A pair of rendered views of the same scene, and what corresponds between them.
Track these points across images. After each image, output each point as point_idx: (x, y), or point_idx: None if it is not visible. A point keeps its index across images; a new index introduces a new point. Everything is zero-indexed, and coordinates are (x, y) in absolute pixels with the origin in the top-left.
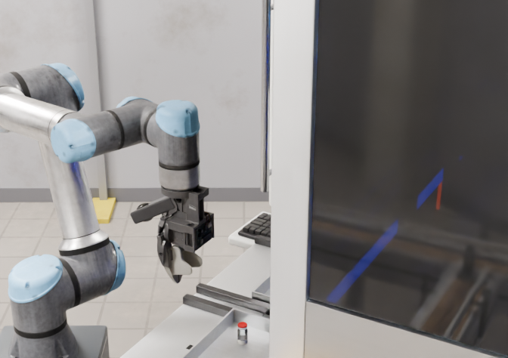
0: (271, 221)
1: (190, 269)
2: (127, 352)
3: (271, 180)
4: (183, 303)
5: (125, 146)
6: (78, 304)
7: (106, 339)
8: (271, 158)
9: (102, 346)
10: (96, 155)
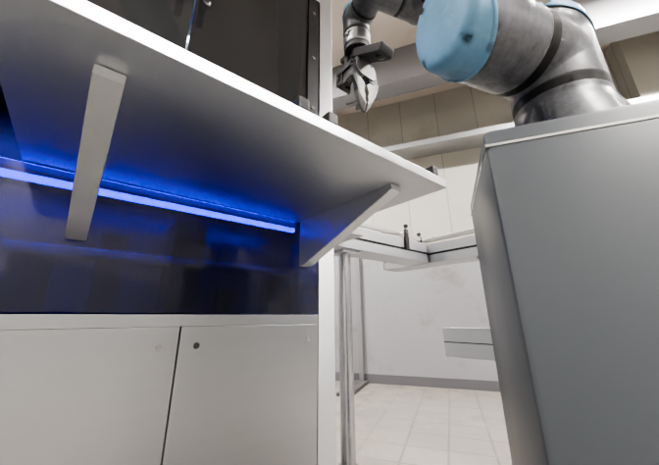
0: (331, 104)
1: (356, 107)
2: (418, 166)
3: (331, 88)
4: (336, 126)
5: (389, 15)
6: (491, 93)
7: (484, 162)
8: (331, 80)
9: (478, 168)
10: (409, 22)
